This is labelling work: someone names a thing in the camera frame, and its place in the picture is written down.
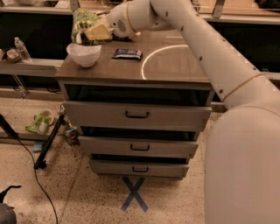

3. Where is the small bowl on shelf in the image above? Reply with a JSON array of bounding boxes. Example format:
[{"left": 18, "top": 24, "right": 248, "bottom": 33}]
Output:
[{"left": 2, "top": 48, "right": 21, "bottom": 63}]

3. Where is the clear water bottle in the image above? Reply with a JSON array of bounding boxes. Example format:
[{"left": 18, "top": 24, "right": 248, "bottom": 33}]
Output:
[{"left": 14, "top": 37, "right": 32, "bottom": 62}]

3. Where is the black cable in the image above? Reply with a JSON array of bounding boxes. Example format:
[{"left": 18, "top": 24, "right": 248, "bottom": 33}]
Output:
[{"left": 11, "top": 134, "right": 60, "bottom": 224}]

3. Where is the bottom grey drawer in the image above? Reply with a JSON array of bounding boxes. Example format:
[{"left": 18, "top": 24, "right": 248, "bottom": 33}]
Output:
[{"left": 89, "top": 159, "right": 189, "bottom": 179}]

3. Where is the dark blue snack bar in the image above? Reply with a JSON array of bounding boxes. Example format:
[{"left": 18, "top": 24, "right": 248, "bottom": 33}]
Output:
[{"left": 112, "top": 49, "right": 143, "bottom": 61}]

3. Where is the grey drawer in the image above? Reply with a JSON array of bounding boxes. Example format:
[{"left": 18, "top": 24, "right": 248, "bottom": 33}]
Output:
[
  {"left": 79, "top": 136, "right": 198, "bottom": 158},
  {"left": 64, "top": 101, "right": 212, "bottom": 132},
  {"left": 89, "top": 159, "right": 189, "bottom": 179}
]

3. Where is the white bowl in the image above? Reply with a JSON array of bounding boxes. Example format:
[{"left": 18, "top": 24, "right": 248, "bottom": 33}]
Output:
[{"left": 66, "top": 43, "right": 102, "bottom": 67}]

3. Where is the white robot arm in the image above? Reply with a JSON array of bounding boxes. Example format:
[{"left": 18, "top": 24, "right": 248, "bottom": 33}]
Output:
[{"left": 104, "top": 0, "right": 280, "bottom": 224}]

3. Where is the blue tape cross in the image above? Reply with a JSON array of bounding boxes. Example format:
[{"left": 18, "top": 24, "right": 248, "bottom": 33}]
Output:
[{"left": 121, "top": 177, "right": 148, "bottom": 213}]

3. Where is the top grey drawer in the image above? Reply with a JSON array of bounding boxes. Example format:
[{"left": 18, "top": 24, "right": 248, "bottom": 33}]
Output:
[{"left": 64, "top": 101, "right": 212, "bottom": 132}]

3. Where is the green jalapeno chip bag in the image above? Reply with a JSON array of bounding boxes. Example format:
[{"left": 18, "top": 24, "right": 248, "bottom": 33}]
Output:
[{"left": 71, "top": 9, "right": 112, "bottom": 46}]

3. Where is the grey drawer cabinet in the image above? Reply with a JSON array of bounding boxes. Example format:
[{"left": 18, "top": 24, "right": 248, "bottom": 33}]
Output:
[{"left": 56, "top": 31, "right": 214, "bottom": 165}]

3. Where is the middle grey drawer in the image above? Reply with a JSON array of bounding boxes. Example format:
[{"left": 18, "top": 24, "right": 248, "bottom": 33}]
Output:
[{"left": 79, "top": 136, "right": 198, "bottom": 158}]

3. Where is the green bag on floor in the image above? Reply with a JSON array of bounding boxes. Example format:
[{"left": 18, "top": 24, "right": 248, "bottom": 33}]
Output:
[{"left": 25, "top": 108, "right": 54, "bottom": 135}]

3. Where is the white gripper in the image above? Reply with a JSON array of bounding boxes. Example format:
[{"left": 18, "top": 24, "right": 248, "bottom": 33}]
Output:
[{"left": 84, "top": 3, "right": 136, "bottom": 40}]

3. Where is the black tripod leg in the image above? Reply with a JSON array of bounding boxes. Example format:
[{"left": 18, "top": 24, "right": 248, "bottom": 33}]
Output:
[{"left": 34, "top": 115, "right": 65, "bottom": 170}]

